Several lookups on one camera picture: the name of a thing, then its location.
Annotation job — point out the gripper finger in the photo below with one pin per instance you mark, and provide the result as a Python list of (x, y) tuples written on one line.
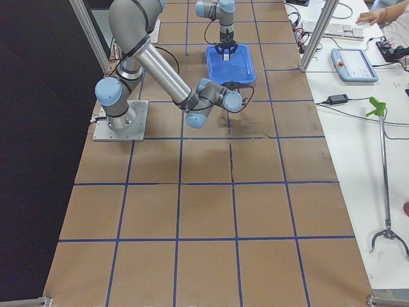
[(219, 50), (232, 49)]

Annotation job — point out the blue plastic tray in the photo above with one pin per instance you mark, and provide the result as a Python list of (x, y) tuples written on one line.
[(239, 68)]

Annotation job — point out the person's hand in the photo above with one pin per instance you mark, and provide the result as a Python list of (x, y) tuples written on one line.
[(372, 17)]

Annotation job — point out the white keyboard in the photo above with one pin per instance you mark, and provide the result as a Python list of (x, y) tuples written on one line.
[(340, 31)]

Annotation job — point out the black power adapter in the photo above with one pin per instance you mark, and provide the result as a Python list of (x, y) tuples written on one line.
[(337, 99)]

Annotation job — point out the teach pendant tablet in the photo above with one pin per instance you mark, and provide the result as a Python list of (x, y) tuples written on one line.
[(352, 65)]

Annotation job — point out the brown cardboard table cover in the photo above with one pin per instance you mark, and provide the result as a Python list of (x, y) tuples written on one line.
[(246, 211)]

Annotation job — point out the black device on desk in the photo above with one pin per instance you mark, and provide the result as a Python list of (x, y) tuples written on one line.
[(392, 54)]

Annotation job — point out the aluminium frame post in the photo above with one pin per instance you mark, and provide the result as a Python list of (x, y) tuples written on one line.
[(321, 25), (86, 23)]

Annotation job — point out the left aluminium frame post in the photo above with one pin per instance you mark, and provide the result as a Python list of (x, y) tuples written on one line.
[(86, 23)]

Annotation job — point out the green handled reacher grabber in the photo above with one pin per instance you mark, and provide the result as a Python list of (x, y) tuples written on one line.
[(387, 233)]

